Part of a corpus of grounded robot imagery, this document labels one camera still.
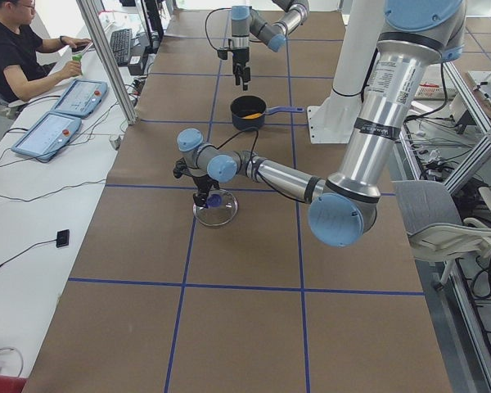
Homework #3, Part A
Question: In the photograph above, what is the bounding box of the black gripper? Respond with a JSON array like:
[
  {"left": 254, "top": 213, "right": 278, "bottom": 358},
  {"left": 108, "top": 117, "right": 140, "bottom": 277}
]
[
  {"left": 232, "top": 47, "right": 250, "bottom": 91},
  {"left": 192, "top": 174, "right": 219, "bottom": 207}
]

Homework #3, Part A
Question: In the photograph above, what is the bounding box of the glass lid with blue knob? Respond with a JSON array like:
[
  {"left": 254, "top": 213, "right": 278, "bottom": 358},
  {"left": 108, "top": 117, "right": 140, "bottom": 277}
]
[{"left": 193, "top": 189, "right": 238, "bottom": 227}]

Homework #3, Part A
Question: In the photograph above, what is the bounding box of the yellow plastic corn cob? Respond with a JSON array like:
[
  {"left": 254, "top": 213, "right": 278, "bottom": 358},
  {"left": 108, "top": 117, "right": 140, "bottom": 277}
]
[{"left": 240, "top": 112, "right": 264, "bottom": 120}]

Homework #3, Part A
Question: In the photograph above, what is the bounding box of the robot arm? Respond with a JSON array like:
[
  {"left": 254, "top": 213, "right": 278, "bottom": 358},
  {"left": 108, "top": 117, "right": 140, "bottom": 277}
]
[
  {"left": 224, "top": 0, "right": 309, "bottom": 91},
  {"left": 173, "top": 1, "right": 466, "bottom": 247}
]

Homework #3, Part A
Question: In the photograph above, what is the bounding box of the dark blue saucepan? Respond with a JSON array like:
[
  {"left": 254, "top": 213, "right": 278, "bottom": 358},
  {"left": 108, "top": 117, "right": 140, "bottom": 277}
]
[{"left": 230, "top": 95, "right": 306, "bottom": 131}]

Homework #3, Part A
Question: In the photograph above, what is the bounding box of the black keyboard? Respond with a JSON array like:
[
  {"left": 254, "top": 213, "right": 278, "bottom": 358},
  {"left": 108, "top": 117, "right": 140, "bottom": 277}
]
[{"left": 110, "top": 29, "right": 133, "bottom": 66}]

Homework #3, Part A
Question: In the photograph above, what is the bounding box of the small black square device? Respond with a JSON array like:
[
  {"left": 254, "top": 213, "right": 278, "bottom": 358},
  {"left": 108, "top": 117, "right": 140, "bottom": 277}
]
[{"left": 56, "top": 229, "right": 70, "bottom": 248}]

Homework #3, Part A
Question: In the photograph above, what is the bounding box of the far blue teach pendant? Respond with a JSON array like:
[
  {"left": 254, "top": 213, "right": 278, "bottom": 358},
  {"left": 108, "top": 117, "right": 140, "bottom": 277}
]
[{"left": 52, "top": 79, "right": 108, "bottom": 118}]

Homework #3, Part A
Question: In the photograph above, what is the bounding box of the blue teach pendant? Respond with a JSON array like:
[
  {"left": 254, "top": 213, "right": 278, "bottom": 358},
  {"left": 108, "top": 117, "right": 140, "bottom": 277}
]
[
  {"left": 52, "top": 79, "right": 108, "bottom": 118},
  {"left": 11, "top": 111, "right": 82, "bottom": 162}
]

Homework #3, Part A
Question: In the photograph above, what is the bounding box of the white desk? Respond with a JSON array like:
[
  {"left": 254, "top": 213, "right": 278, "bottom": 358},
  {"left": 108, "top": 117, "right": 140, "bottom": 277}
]
[{"left": 0, "top": 7, "right": 156, "bottom": 386}]

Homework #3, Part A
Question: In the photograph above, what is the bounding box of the near blue teach pendant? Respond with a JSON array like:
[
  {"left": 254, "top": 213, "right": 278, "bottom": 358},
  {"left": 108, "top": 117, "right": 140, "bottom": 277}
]
[{"left": 11, "top": 111, "right": 82, "bottom": 162}]

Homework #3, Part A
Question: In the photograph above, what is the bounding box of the grey office chair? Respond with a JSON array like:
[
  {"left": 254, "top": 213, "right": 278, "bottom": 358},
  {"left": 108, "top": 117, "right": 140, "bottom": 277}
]
[{"left": 390, "top": 179, "right": 491, "bottom": 287}]

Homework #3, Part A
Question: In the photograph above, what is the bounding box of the seated person in black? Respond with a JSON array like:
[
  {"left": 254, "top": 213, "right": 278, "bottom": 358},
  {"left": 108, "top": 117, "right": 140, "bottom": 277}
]
[{"left": 0, "top": 1, "right": 91, "bottom": 102}]

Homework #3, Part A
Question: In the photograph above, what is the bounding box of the red object at corner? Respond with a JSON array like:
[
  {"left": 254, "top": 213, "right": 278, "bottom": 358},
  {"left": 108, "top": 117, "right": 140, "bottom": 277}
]
[{"left": 0, "top": 375, "right": 27, "bottom": 393}]

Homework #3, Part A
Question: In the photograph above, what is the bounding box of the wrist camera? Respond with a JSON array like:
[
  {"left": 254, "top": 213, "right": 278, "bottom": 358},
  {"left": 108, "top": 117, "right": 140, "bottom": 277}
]
[
  {"left": 217, "top": 47, "right": 233, "bottom": 61},
  {"left": 173, "top": 158, "right": 191, "bottom": 179}
]

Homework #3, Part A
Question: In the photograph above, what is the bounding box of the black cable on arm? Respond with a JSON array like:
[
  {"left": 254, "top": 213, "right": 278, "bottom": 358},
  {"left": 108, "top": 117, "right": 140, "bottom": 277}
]
[
  {"left": 205, "top": 7, "right": 235, "bottom": 52},
  {"left": 212, "top": 126, "right": 312, "bottom": 204}
]

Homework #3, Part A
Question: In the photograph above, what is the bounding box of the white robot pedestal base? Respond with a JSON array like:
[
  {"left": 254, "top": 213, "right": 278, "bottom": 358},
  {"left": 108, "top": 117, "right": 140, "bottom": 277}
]
[{"left": 308, "top": 0, "right": 385, "bottom": 144}]

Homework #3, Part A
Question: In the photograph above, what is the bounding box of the aluminium frame post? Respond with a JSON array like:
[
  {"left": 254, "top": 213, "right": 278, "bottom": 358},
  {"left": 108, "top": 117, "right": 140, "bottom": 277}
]
[{"left": 76, "top": 0, "right": 137, "bottom": 125}]

